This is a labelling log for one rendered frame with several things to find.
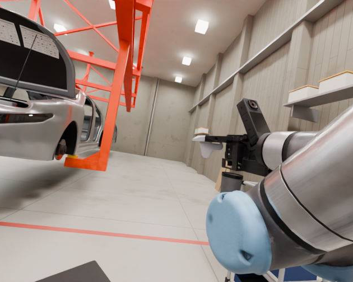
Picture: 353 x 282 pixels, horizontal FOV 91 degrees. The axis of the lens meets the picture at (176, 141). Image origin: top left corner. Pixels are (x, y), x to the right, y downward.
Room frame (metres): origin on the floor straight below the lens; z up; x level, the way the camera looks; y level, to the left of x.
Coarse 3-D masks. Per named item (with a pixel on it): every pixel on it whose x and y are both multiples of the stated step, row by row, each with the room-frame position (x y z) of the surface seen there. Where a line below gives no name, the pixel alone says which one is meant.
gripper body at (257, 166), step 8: (232, 136) 0.40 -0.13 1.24; (240, 136) 0.39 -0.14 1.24; (264, 136) 0.33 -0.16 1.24; (232, 144) 0.40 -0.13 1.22; (240, 144) 0.38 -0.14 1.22; (248, 144) 0.37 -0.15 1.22; (256, 144) 0.33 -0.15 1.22; (232, 152) 0.40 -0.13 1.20; (240, 152) 0.38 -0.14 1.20; (248, 152) 0.38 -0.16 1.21; (256, 152) 0.33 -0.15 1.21; (224, 160) 0.42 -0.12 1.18; (232, 160) 0.40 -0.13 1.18; (240, 160) 0.39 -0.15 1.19; (248, 160) 0.37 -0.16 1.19; (256, 160) 0.36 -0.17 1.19; (232, 168) 0.39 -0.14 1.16; (240, 168) 0.39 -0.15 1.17; (248, 168) 0.37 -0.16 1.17; (256, 168) 0.35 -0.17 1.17; (264, 168) 0.33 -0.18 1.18; (264, 176) 0.34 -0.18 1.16
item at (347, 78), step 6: (342, 72) 2.26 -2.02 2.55; (348, 72) 2.23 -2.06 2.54; (330, 78) 2.43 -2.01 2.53; (336, 78) 2.34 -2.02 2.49; (342, 78) 2.26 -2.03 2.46; (348, 78) 2.22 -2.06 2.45; (324, 84) 2.50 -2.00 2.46; (330, 84) 2.42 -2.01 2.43; (336, 84) 2.33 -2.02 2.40; (342, 84) 2.25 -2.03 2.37; (348, 84) 2.22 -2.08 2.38; (324, 90) 2.49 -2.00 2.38; (330, 90) 2.40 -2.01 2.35
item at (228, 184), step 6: (222, 174) 4.77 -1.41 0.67; (228, 174) 4.61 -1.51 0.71; (234, 174) 5.07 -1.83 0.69; (222, 180) 4.76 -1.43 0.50; (228, 180) 4.61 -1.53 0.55; (234, 180) 4.56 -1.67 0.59; (240, 180) 4.61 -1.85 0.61; (222, 186) 4.73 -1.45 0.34; (228, 186) 4.61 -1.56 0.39; (234, 186) 4.57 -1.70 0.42; (240, 186) 4.70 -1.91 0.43
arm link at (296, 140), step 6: (294, 132) 0.29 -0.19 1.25; (300, 132) 0.28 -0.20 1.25; (306, 132) 0.27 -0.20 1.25; (312, 132) 0.26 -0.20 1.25; (318, 132) 0.25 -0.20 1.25; (288, 138) 0.28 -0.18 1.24; (294, 138) 0.27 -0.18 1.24; (300, 138) 0.26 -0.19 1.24; (306, 138) 0.26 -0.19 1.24; (288, 144) 0.28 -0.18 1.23; (294, 144) 0.27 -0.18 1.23; (300, 144) 0.26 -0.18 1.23; (288, 150) 0.27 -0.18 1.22; (294, 150) 0.26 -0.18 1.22; (282, 156) 0.28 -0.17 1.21; (288, 156) 0.27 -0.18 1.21
